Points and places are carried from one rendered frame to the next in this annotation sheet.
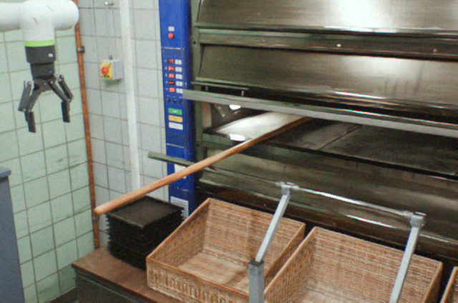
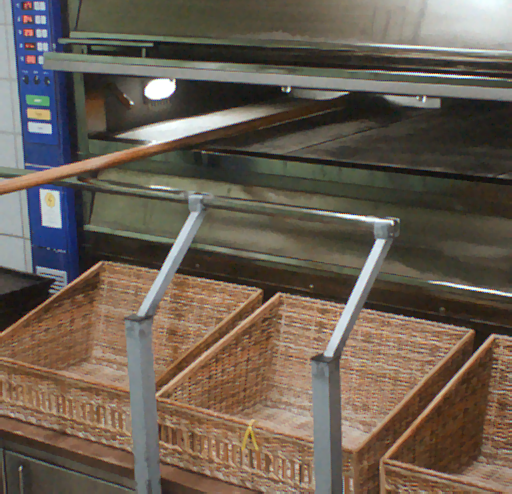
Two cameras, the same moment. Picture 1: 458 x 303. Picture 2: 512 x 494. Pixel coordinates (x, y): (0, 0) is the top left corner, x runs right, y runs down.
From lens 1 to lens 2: 1.11 m
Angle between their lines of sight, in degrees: 2
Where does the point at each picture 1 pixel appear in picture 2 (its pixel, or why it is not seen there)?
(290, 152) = (233, 159)
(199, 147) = not seen: hidden behind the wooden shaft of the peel
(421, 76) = (424, 4)
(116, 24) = not seen: outside the picture
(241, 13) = not seen: outside the picture
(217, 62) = (108, 3)
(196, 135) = (77, 143)
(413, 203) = (431, 231)
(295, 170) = (246, 195)
